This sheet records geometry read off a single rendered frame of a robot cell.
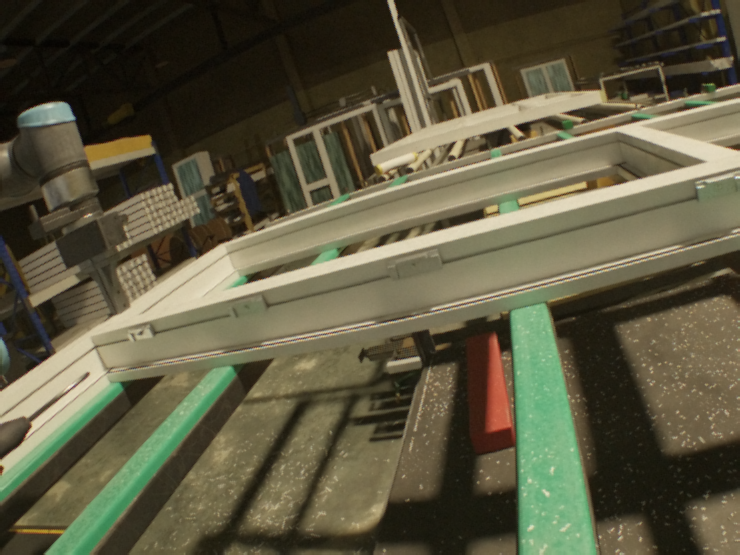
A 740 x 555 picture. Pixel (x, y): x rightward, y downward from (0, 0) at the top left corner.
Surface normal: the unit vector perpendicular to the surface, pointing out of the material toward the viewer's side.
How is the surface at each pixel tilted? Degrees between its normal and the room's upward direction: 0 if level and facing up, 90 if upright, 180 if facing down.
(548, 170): 90
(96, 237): 90
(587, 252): 90
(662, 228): 90
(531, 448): 0
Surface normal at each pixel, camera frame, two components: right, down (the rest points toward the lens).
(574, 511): -0.33, -0.91
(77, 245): -0.22, 0.35
